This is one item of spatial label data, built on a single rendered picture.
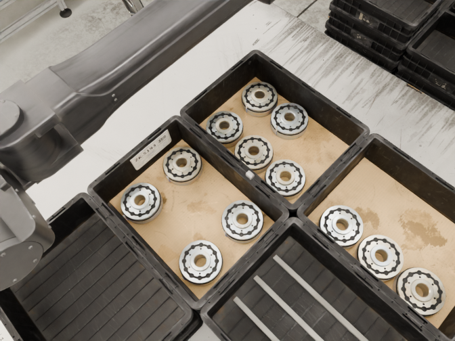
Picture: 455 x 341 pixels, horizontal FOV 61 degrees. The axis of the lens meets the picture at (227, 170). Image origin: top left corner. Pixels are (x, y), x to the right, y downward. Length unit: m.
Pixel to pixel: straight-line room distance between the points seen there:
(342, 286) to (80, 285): 0.62
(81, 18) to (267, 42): 1.63
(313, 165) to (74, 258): 0.66
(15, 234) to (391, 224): 0.86
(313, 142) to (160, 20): 0.73
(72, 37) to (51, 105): 2.37
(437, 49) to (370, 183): 1.11
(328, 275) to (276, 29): 0.92
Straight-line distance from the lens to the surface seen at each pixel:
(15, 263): 0.36
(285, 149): 1.06
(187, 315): 0.84
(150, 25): 0.42
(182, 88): 1.36
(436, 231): 1.07
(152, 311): 0.96
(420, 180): 1.03
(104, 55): 0.41
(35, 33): 2.88
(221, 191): 1.01
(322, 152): 1.07
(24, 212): 0.35
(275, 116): 1.08
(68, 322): 1.02
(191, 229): 0.98
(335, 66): 1.42
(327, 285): 0.96
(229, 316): 0.93
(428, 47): 2.04
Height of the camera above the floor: 1.76
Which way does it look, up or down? 64 degrees down
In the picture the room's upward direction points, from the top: 8 degrees counter-clockwise
